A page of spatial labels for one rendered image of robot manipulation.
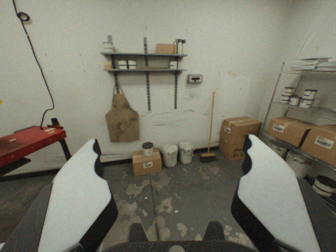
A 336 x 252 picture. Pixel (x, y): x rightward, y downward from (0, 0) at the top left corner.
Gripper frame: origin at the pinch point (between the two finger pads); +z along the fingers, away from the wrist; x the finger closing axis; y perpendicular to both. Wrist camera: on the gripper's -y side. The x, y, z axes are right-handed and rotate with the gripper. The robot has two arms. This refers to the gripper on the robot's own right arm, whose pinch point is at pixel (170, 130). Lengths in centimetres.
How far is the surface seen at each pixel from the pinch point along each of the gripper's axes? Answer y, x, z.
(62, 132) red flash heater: 66, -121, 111
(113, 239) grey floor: 171, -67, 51
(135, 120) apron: 92, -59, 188
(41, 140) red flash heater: 63, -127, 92
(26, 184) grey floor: 173, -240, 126
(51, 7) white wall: -61, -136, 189
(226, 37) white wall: -30, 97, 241
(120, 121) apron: 90, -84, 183
